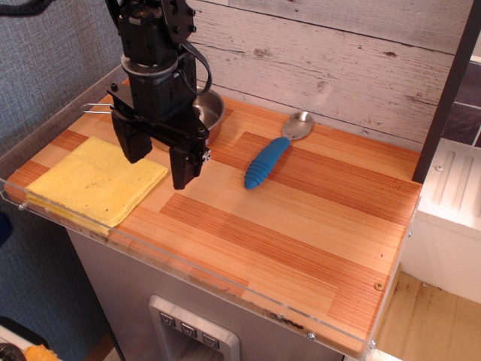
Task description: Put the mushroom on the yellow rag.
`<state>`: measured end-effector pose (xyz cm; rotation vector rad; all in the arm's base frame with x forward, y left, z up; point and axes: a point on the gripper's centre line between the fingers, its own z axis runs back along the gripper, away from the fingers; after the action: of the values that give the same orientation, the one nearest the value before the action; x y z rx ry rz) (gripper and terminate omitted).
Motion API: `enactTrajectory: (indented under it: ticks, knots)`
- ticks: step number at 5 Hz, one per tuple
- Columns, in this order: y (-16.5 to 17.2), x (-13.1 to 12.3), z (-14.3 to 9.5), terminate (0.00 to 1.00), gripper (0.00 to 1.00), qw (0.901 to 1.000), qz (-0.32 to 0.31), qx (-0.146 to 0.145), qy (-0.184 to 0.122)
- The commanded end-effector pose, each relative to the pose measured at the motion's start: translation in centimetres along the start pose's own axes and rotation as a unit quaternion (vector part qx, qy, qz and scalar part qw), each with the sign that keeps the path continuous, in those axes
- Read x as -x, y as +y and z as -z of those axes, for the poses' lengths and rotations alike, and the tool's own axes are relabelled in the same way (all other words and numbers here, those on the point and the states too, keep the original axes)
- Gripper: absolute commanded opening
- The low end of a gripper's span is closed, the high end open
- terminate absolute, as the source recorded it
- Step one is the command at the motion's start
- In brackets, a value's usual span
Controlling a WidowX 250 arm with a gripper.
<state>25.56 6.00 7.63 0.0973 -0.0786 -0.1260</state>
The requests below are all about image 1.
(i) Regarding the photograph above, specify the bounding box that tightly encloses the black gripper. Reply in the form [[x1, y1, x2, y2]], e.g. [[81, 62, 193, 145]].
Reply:
[[108, 52, 209, 190]]

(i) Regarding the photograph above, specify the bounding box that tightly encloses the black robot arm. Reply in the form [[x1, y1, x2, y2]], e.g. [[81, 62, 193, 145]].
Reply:
[[107, 1, 212, 190]]

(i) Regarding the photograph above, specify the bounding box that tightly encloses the yellow rag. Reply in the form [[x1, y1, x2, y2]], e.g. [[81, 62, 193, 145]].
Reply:
[[26, 137, 168, 235]]

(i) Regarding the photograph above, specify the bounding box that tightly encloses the small steel pot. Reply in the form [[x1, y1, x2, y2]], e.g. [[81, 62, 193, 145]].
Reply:
[[80, 86, 226, 153]]

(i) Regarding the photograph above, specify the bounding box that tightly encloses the toy fridge dispenser panel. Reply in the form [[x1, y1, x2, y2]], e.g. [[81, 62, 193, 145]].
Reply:
[[149, 295, 241, 360]]

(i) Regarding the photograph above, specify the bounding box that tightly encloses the orange cloth at corner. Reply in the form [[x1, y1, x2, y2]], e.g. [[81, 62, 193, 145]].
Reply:
[[24, 344, 59, 361]]

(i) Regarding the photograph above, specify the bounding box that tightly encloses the white toy sink unit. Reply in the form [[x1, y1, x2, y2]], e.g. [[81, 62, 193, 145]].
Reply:
[[401, 139, 480, 302]]

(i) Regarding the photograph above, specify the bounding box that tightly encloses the blue handled metal spoon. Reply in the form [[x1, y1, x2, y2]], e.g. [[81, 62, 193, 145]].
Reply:
[[244, 111, 313, 190]]

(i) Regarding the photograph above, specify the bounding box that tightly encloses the dark right post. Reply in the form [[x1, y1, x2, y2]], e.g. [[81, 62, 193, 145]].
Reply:
[[412, 0, 480, 184]]

